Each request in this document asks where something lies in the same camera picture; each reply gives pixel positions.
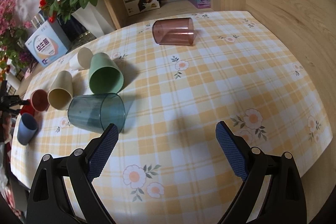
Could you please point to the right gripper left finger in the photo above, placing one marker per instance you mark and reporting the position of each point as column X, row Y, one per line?
column 48, row 199

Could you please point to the beige plastic cup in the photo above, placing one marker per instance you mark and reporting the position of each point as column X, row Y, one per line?
column 61, row 91

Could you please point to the transparent brown cup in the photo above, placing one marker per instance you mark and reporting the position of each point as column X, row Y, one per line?
column 174, row 32

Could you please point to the pink plastic cup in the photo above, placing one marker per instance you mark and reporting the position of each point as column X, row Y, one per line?
column 39, row 100

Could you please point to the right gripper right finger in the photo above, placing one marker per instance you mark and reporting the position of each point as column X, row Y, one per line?
column 285, row 199

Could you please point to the white plastic cup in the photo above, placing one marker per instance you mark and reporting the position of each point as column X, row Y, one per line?
column 81, row 60

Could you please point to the pink flower plant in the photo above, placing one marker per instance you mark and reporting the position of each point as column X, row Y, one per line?
column 14, row 34

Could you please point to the yellow plaid tablecloth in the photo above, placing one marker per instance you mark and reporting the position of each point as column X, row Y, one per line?
column 167, row 166

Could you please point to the light blue product box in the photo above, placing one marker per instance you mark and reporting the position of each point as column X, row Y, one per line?
column 48, row 43

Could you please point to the white vase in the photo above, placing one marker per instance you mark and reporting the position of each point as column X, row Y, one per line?
column 96, row 19

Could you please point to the red plastic cup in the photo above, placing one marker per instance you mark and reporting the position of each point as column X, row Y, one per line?
column 27, row 109

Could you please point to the blue plastic cup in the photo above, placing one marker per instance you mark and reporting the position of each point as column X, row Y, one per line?
column 28, row 126

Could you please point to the green plastic cup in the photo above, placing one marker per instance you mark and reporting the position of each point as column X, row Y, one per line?
column 104, row 75

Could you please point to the transparent teal cup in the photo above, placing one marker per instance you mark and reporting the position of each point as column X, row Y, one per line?
column 96, row 112

